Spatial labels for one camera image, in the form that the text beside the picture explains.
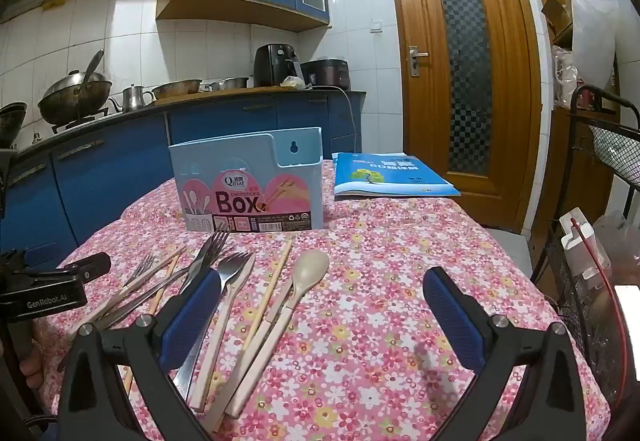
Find beige plastic fork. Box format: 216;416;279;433
187;251;257;412

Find gas stove grate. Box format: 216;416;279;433
50;108;111;134

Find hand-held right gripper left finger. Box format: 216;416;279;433
57;266;223;441

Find red cable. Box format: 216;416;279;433
570;218;633;379

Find person's left hand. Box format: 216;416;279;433
19;346;51;389

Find steel kettle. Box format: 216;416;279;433
109;84;156;114

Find clear hanging plastic bags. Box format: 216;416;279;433
570;0;621;92

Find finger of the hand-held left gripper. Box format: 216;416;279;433
57;252;112;283

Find large steel fork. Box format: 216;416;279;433
172;227;232;399

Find blue paperback book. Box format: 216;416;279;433
332;154;461;197

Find black wire rack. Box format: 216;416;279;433
530;85;640;402

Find white box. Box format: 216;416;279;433
559;208;612;282

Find white power cord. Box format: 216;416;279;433
327;86;358;154

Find small steel basin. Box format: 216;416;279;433
209;77;250;92

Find pink floral tablecloth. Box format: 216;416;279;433
47;158;613;441

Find wooden door with glass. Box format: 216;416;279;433
384;0;543;234

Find dark cooking pot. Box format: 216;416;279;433
0;102;28;149

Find beige plastic spoon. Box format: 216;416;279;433
224;248;332;418

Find steel wok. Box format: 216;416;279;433
37;70;113;126

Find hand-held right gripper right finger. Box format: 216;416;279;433
422;266;586;441

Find steel ladle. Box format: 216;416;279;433
80;48;106;87

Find beige-handled table knife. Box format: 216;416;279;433
200;281;296;433

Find metal door handle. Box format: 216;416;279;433
408;46;430;78

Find blue base cabinets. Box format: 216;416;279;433
0;88;367;267

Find light blue utensil box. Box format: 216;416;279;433
167;126;325;233

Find small steel fork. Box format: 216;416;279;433
67;253;157;342

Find wide steel basin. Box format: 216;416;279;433
151;78;202;100

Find black air fryer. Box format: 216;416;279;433
253;44;301;88

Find dark rice cooker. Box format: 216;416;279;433
300;58;351;92

